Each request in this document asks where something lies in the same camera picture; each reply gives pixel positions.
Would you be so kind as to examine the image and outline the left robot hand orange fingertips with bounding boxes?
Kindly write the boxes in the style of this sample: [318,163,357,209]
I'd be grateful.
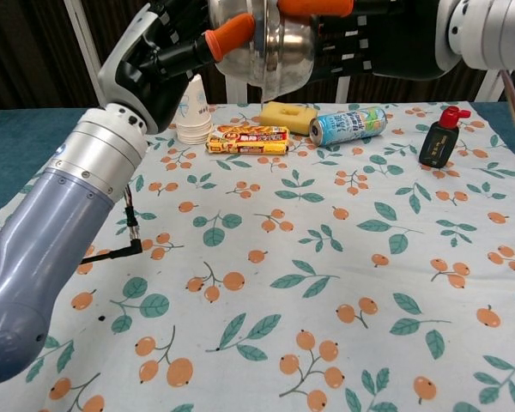
[97,0,258,136]

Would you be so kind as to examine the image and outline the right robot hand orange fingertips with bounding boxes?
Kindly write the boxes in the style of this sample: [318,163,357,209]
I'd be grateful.
[278,0,445,82]

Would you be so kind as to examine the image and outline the white paper cup stack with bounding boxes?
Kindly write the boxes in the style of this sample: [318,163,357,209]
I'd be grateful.
[170,73,212,145]

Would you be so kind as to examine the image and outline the blue drink can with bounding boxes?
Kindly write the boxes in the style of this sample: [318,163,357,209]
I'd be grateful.
[308,106,388,148]

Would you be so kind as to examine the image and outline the black ink bottle red cap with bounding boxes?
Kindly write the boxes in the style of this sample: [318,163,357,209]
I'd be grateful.
[418,107,473,169]

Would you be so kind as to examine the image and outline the yellow red snack box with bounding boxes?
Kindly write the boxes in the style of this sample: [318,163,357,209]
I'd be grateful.
[205,124,290,156]

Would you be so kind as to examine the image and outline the yellow sponge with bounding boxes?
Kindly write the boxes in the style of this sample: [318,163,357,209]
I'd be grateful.
[258,100,318,136]

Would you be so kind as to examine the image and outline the floral fruit print tablecloth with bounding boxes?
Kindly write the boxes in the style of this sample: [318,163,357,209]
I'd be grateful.
[0,101,515,412]

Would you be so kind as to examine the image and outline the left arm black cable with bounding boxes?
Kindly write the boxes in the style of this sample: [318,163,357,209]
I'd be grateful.
[79,186,145,265]

